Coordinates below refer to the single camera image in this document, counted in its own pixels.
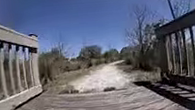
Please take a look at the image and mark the row of distant trees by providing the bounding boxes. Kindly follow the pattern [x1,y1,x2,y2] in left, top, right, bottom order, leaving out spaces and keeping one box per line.
[38,41,137,72]

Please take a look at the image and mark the pale gravel dirt path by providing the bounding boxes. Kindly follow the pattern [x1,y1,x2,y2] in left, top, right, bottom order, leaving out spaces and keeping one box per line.
[57,58,136,96]

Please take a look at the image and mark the dry grass and brush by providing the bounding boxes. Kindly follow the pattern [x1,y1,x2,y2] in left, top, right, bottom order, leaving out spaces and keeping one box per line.
[37,46,89,94]

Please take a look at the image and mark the wooden plank bridge deck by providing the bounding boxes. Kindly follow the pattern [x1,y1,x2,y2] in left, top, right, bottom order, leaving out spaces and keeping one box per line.
[0,77,195,110]

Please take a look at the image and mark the dark wooden railing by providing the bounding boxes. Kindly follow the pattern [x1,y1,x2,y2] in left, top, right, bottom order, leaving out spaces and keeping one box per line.
[152,3,195,87]

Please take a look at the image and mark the pale wooden railing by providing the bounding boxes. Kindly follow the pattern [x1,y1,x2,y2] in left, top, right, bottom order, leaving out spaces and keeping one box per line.
[0,13,46,110]

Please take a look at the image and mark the tall bare tree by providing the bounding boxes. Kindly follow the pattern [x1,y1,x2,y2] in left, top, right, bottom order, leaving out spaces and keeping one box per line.
[157,0,195,22]

